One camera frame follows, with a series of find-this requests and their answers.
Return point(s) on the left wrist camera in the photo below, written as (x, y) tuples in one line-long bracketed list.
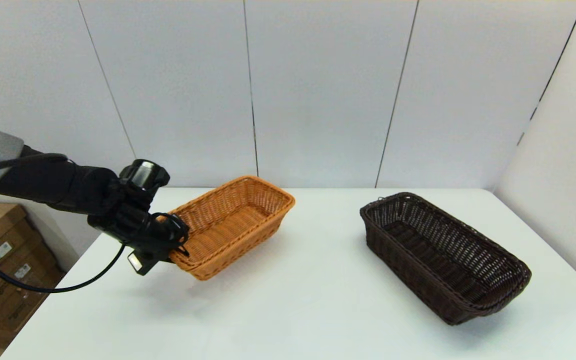
[(142, 262)]

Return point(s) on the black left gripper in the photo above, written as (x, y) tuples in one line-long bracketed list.
[(138, 230)]

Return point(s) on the orange wicker basket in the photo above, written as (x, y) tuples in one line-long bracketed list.
[(233, 225)]

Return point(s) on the dark brown wicker basket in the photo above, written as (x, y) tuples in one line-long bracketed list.
[(443, 260)]

